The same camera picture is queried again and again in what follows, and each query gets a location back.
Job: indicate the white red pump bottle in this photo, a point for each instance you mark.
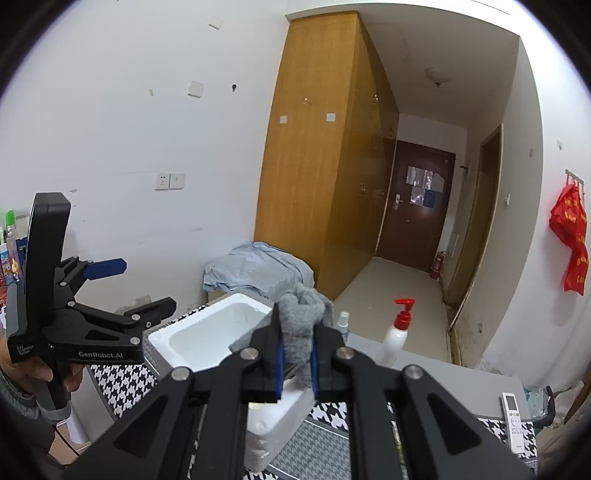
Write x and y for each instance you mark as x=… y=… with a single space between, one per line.
x=396 y=335

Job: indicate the light blue crumpled sheet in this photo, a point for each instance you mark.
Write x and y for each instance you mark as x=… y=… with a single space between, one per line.
x=258 y=267

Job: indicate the wooden wardrobe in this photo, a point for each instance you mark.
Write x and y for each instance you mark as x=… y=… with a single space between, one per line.
x=329 y=149

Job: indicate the small clear spray bottle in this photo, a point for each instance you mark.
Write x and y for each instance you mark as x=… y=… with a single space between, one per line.
x=343 y=325

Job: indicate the ceiling lamp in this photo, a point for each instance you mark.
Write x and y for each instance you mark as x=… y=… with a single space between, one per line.
x=437 y=76

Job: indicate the green sleeve left forearm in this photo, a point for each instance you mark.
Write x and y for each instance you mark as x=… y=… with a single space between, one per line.
x=24 y=412

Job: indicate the grey fuzzy cloth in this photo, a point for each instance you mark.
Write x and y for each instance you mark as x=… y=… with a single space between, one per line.
x=300 y=309

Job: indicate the houndstooth table mat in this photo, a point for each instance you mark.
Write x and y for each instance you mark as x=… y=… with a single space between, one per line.
x=296 y=438

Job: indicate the dark brown entrance door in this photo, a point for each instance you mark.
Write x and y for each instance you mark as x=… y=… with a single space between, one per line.
x=417 y=205

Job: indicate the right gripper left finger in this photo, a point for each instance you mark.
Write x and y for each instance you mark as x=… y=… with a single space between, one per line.
x=264 y=380

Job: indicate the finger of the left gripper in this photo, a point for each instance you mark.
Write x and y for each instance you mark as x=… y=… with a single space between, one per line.
x=89 y=270
x=147 y=315

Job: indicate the white styrofoam box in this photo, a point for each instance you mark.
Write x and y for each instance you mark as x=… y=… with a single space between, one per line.
x=231 y=364

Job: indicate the person's left hand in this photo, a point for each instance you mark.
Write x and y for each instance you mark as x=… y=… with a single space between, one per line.
x=24 y=373

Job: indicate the white remote control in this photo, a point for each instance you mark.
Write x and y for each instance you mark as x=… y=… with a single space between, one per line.
x=514 y=428

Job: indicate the wooden side door frame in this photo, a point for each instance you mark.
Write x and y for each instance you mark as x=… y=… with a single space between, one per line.
x=480 y=219

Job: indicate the red fire extinguisher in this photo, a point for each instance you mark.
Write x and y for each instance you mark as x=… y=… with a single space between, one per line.
x=437 y=265

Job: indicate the red hanging bags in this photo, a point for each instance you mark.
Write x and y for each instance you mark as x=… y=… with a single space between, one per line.
x=568 y=221

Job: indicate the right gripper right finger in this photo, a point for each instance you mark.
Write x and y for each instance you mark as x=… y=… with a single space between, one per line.
x=327 y=383

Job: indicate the white wall socket pair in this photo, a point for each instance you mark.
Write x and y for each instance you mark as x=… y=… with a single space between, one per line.
x=169 y=181

